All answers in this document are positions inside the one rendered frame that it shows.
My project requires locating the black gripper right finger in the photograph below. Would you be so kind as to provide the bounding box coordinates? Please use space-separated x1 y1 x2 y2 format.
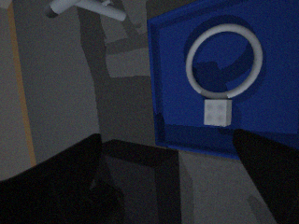
233 129 299 224

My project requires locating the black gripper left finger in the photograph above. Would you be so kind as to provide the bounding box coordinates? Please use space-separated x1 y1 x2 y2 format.
0 133 102 224

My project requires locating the grey horizontal cylinder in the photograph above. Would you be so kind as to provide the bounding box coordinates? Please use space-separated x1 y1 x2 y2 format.
44 0 126 21

